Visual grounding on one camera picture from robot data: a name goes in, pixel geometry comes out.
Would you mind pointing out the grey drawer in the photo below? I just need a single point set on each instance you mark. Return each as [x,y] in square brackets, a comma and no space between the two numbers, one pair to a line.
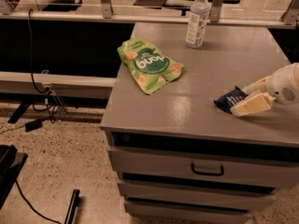
[194,195]
[185,212]
[144,161]

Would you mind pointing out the top grey drawer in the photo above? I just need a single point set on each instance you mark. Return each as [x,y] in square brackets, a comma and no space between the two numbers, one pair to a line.
[144,161]

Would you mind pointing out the black power adapter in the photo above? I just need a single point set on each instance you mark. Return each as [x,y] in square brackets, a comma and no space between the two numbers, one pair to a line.
[33,125]

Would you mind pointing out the dark blue rxbar wrapper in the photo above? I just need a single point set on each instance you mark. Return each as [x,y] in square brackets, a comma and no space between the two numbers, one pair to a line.
[230,99]

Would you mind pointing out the grey drawer cabinet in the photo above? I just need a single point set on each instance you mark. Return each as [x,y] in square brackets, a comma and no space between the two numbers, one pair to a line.
[182,116]

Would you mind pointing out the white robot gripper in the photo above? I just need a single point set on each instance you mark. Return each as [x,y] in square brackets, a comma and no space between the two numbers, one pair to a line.
[282,85]

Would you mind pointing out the black equipment base left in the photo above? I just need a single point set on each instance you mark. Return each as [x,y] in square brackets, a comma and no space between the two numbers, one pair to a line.
[11,163]

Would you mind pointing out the clear plastic water bottle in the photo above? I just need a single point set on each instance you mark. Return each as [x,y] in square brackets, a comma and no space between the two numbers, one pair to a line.
[197,22]

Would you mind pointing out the black drawer handle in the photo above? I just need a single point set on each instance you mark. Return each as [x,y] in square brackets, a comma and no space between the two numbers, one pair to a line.
[201,170]

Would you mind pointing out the grey metal rail frame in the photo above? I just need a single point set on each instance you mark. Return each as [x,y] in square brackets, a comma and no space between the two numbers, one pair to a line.
[268,13]

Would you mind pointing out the bottom grey drawer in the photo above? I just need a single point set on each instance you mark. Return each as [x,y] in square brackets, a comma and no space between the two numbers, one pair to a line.
[185,212]

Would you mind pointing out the middle grey drawer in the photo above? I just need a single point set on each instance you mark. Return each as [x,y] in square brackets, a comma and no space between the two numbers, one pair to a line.
[194,195]

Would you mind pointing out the green snack bag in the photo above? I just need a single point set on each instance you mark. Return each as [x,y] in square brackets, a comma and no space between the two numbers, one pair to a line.
[149,67]

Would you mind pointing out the black floor bar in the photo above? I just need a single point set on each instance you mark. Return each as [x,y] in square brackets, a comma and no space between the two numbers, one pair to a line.
[72,207]

